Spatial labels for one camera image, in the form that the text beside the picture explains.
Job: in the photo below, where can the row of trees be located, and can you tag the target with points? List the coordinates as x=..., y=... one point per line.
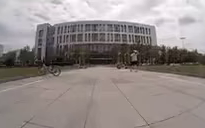
x=170, y=56

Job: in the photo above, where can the large grey curved building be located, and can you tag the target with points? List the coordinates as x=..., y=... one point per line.
x=96, y=36

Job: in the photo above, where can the grass strip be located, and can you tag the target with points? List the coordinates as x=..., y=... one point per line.
x=186, y=70
x=10, y=72

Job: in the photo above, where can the grey paved plaza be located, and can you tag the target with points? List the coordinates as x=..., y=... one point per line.
x=103, y=100

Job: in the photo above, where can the lamp pole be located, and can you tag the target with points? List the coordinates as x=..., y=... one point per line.
x=182, y=42

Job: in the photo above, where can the bicycle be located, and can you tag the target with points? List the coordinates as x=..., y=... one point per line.
x=50, y=69

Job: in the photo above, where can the person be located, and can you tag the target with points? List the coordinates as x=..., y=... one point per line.
x=134, y=59

